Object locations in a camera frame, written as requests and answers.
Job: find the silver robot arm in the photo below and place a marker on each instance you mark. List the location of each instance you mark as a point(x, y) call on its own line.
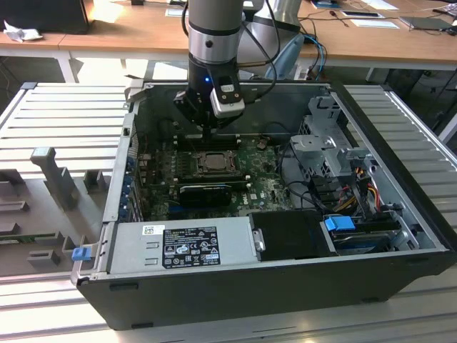
point(212, 35)

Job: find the black RAM slot bank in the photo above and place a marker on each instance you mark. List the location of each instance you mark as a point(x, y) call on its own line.
point(225, 142)
point(214, 178)

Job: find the CPU socket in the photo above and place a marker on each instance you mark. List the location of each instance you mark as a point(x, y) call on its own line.
point(195, 171)

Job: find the round coin cell battery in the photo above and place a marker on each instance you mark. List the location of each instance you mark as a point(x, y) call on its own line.
point(261, 144)

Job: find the white paper sheet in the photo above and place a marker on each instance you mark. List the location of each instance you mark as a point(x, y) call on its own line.
point(176, 11)
point(375, 23)

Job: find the black graphics card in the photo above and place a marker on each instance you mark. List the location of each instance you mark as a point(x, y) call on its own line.
point(205, 194)

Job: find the green motherboard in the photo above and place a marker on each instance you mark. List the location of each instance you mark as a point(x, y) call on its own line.
point(264, 186)

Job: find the metal drive cage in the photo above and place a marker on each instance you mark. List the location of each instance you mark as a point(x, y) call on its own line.
point(314, 143)

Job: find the grey parts rack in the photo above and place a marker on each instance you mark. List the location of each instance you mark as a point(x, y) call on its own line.
point(53, 171)

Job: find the black plastic shroud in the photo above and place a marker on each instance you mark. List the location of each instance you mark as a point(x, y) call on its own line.
point(289, 236)

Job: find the grey power supply unit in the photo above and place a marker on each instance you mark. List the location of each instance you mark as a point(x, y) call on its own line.
point(132, 250)

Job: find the wooden desk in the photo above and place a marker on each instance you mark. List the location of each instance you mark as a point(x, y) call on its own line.
point(32, 46)
point(357, 43)

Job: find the black box on desk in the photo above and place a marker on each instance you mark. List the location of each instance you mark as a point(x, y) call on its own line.
point(43, 16)

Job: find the white smartphone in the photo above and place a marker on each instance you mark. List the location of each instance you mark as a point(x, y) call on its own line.
point(360, 14)

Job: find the crumpled white paper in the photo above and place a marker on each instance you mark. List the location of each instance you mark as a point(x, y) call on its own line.
point(21, 34)

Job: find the blue disk carrier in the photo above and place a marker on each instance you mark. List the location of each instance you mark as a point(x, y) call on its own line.
point(339, 224)

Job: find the blue case latch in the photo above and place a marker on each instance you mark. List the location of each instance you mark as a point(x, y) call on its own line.
point(80, 254)

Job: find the black open PC case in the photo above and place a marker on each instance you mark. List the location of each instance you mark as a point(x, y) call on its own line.
point(250, 296)

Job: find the green RAM stick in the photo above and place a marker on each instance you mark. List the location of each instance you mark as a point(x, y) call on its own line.
point(25, 236)

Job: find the dark grey notebook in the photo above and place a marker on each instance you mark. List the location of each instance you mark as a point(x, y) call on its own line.
point(426, 23)

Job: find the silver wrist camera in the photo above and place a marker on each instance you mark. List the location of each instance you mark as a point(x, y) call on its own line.
point(228, 105)

